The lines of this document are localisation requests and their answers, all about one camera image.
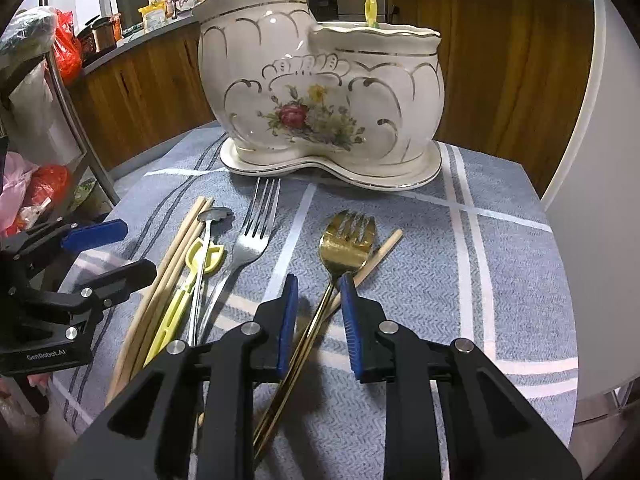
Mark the silver flower spoon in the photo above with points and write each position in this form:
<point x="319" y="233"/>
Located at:
<point x="207" y="217"/>

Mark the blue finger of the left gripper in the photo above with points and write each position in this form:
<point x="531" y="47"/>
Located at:
<point x="114" y="287"/>
<point x="92" y="234"/>

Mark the red plastic bag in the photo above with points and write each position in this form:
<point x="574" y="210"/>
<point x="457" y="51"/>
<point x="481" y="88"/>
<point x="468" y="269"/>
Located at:
<point x="67" y="48"/>

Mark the silver fork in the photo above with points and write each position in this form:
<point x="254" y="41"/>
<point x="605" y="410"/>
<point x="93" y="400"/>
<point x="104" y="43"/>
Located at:
<point x="253" y="239"/>

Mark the yellow plastic fork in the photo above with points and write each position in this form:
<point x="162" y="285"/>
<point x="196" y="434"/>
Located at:
<point x="177" y="306"/>

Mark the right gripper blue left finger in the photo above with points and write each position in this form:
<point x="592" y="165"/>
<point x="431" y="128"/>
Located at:
<point x="146" y="431"/>

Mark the cream ceramic utensil holder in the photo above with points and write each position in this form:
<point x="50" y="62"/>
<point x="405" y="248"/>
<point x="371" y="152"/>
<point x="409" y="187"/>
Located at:
<point x="292" y="93"/>

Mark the yellow food package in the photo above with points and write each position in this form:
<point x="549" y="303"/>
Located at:
<point x="153" y="16"/>

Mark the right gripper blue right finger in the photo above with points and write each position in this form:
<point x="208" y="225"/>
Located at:
<point x="450" y="412"/>

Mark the gold fork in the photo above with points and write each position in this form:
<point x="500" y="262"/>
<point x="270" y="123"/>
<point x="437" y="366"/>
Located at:
<point x="346" y="246"/>

